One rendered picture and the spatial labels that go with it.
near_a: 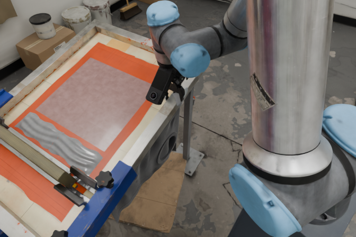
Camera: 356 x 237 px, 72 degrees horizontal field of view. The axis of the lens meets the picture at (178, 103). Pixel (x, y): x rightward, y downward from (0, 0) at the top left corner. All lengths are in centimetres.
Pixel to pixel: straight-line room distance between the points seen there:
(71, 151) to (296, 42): 74
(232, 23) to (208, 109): 181
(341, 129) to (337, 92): 249
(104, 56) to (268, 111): 88
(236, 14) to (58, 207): 69
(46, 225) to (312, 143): 70
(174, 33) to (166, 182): 146
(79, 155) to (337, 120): 70
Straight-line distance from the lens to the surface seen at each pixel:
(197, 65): 53
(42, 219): 84
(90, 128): 89
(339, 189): 43
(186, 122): 158
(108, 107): 92
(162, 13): 58
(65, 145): 89
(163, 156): 119
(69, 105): 99
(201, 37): 55
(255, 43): 28
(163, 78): 69
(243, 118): 231
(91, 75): 104
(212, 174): 195
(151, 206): 183
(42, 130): 96
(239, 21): 53
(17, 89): 110
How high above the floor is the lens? 173
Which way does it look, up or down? 47 degrees down
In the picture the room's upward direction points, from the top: straight up
